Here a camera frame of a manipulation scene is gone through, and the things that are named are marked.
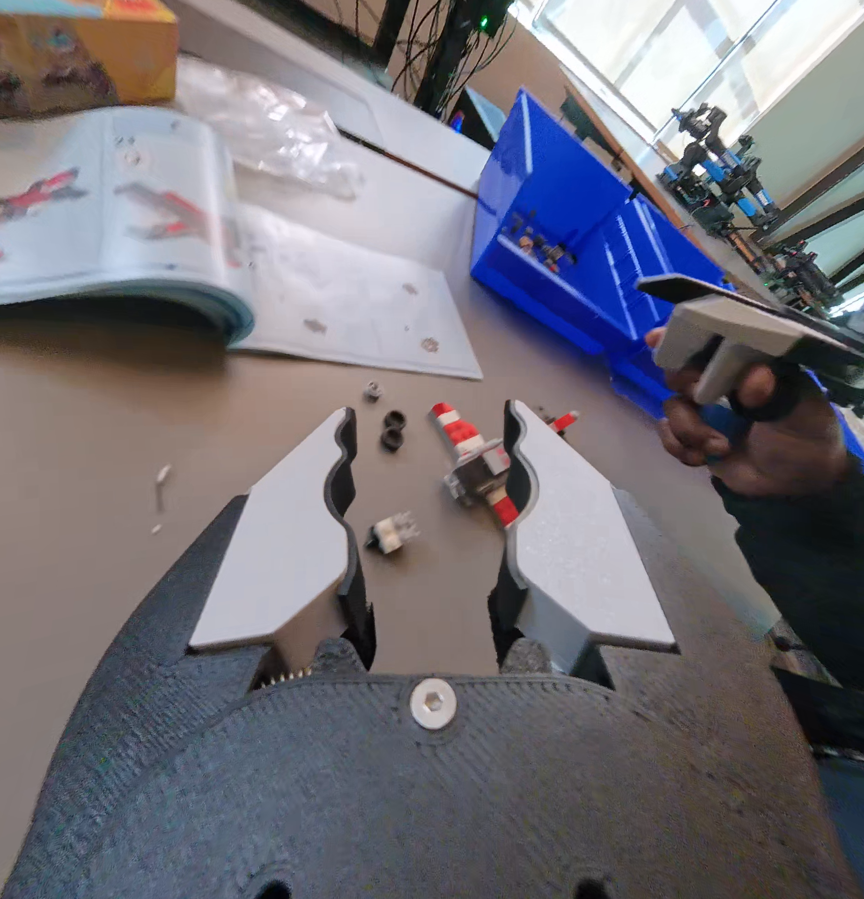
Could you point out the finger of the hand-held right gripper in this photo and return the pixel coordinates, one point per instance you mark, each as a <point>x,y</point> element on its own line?
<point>727,326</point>

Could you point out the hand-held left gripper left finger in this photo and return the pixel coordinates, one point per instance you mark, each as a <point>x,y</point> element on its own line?
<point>284,562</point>

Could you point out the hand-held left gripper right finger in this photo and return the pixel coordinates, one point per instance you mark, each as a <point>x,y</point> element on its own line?
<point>586,555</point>

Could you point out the small grey white brick piece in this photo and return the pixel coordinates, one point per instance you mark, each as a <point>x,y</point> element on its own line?
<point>391,535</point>

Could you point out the red grey toy brick model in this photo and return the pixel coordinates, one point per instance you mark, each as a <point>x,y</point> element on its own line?
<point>470,456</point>

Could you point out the person's right forearm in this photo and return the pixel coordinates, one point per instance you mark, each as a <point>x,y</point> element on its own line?
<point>825,562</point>

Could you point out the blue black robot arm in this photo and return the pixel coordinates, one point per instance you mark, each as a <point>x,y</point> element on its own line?
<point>720,168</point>

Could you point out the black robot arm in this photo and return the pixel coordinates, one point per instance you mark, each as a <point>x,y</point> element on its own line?
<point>804,274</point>

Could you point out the person's right hand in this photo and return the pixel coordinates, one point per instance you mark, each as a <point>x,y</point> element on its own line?
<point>790,456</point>

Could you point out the red black brick piece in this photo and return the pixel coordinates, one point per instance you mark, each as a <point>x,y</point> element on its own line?
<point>562,420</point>

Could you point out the small white plastic scrap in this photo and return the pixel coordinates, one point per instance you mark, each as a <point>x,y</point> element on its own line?
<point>163,484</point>

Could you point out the small black toy tyre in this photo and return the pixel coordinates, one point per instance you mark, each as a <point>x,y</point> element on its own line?
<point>392,439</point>
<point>395,420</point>

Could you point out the tiny grey brick piece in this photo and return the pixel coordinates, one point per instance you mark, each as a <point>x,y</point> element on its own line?
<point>372,391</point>

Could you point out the pile of small toy bricks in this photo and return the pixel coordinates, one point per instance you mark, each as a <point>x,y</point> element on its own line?
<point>548,246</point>

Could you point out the blue plastic storage box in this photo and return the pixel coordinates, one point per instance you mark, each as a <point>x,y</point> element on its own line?
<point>558,168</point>

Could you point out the open instruction booklet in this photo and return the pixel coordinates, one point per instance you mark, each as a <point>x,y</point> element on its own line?
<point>158,211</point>

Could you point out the clear plastic bag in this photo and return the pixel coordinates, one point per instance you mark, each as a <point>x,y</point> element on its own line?
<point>277,126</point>

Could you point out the yellow toy brick box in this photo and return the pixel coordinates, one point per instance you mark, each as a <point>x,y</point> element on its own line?
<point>66,49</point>

